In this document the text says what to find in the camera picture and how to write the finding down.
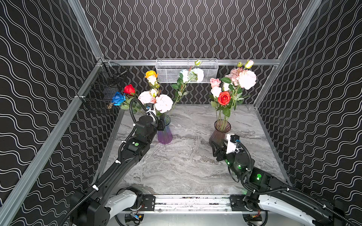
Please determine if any smoky pink glass vase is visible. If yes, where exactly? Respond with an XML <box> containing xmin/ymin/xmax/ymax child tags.
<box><xmin>209</xmin><ymin>120</ymin><xmax>232</xmax><ymax>146</ymax></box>

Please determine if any yellow rose stem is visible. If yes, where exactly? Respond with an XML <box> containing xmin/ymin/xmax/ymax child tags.
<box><xmin>145</xmin><ymin>70</ymin><xmax>158</xmax><ymax>79</ymax></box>

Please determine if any black wire wall basket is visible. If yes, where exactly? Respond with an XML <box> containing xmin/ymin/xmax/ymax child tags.
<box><xmin>81</xmin><ymin>62</ymin><xmax>129</xmax><ymax>115</ymax></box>

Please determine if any white flower spray stem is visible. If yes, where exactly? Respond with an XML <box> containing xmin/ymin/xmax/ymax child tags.
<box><xmin>170</xmin><ymin>59</ymin><xmax>205</xmax><ymax>114</ymax></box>

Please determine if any orange red rose stem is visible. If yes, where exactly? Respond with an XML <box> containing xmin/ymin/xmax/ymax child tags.
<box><xmin>217</xmin><ymin>91</ymin><xmax>231</xmax><ymax>121</ymax></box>

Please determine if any blue rose stem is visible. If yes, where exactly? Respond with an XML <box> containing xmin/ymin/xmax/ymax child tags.
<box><xmin>108</xmin><ymin>92</ymin><xmax>132</xmax><ymax>110</ymax></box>

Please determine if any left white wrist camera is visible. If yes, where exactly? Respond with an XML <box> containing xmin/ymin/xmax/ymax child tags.
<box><xmin>145</xmin><ymin>103</ymin><xmax>157</xmax><ymax>121</ymax></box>

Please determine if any white mesh wall basket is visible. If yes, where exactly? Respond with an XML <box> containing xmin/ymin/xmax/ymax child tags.
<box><xmin>156</xmin><ymin>58</ymin><xmax>219</xmax><ymax>83</ymax></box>

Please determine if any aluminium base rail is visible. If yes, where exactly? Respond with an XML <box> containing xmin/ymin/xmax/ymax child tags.
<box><xmin>136</xmin><ymin>195</ymin><xmax>281</xmax><ymax>214</ymax></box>

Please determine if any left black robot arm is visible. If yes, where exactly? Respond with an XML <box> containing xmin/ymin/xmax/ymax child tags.
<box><xmin>59</xmin><ymin>98</ymin><xmax>165</xmax><ymax>226</ymax></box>

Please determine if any light pink carnation spray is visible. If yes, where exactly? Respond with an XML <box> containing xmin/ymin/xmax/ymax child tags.
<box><xmin>138</xmin><ymin>89</ymin><xmax>173</xmax><ymax>114</ymax></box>

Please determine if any blue purple glass vase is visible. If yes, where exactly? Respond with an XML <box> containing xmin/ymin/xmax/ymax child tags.
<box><xmin>157</xmin><ymin>115</ymin><xmax>173</xmax><ymax>145</ymax></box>

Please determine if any cream bud flower stem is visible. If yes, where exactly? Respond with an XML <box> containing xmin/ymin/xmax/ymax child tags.
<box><xmin>147</xmin><ymin>75</ymin><xmax>160</xmax><ymax>89</ymax></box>

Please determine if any pink flower spray stem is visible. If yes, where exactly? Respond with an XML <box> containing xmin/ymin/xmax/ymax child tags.
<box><xmin>210</xmin><ymin>60</ymin><xmax>257</xmax><ymax>120</ymax></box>

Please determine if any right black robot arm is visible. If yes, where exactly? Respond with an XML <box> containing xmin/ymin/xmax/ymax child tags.
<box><xmin>209</xmin><ymin>139</ymin><xmax>355</xmax><ymax>226</ymax></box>

